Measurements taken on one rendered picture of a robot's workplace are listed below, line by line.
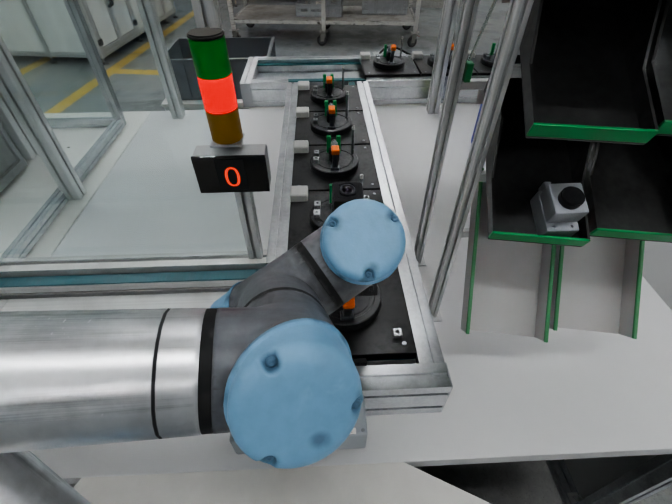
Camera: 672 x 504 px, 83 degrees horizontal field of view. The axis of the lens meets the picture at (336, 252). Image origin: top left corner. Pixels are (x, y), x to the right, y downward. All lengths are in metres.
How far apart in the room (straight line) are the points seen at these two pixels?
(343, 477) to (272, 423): 0.52
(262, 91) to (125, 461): 1.41
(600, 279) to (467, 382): 0.30
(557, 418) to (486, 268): 0.31
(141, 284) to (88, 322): 0.68
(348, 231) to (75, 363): 0.21
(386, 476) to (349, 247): 0.49
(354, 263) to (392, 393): 0.40
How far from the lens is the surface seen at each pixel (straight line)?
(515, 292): 0.75
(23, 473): 0.49
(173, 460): 0.78
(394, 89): 1.79
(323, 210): 0.93
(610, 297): 0.84
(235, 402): 0.21
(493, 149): 0.63
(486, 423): 0.80
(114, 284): 0.95
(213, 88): 0.62
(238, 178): 0.68
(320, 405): 0.21
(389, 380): 0.68
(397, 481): 0.73
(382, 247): 0.32
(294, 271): 0.34
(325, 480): 0.73
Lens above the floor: 1.56
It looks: 44 degrees down
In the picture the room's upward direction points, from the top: straight up
